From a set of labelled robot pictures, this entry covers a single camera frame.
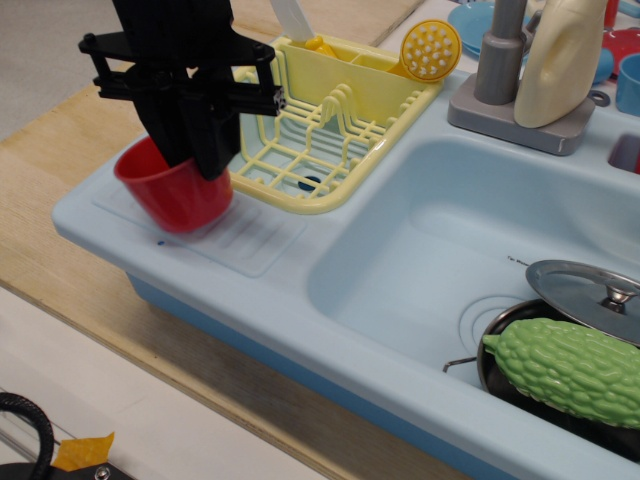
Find blue plastic plate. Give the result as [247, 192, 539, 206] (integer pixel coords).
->
[447, 1, 532, 57]

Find steel pot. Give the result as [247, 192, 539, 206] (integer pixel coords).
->
[442, 298, 640, 464]

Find yellow dish rack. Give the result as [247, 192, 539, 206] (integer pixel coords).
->
[229, 37, 443, 214]

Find yellow round scrub brush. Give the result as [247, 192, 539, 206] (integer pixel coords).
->
[388, 19, 462, 83]

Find steel pot lid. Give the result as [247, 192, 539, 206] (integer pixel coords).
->
[526, 260, 639, 346]

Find cream detergent bottle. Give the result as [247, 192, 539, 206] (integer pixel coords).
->
[514, 0, 607, 128]

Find yellow tape piece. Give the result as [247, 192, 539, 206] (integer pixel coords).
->
[51, 432, 115, 472]

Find green bitter gourd toy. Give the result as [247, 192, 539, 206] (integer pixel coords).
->
[482, 318, 639, 430]

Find light blue toy sink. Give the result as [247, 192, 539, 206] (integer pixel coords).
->
[52, 73, 639, 479]

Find black cable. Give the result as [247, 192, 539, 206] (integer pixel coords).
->
[0, 392, 54, 480]

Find grey toy faucet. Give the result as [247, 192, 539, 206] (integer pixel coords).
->
[447, 1, 595, 156]

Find black base with screw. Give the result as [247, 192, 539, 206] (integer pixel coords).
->
[1, 463, 132, 480]

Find white and yellow utensil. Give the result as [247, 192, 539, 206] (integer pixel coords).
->
[270, 0, 336, 58]

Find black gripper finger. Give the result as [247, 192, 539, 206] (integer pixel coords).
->
[179, 96, 240, 181]
[133, 92, 192, 168]

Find red plastic cup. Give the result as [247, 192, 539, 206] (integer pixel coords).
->
[114, 137, 233, 233]

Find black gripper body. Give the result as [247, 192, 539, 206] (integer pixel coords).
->
[79, 1, 285, 116]

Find blue plastic bowl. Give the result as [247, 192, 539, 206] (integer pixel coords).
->
[592, 48, 615, 85]

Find blue plastic cup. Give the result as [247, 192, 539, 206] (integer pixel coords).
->
[615, 54, 640, 116]

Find red plastic bowl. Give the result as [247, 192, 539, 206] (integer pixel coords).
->
[602, 28, 640, 71]

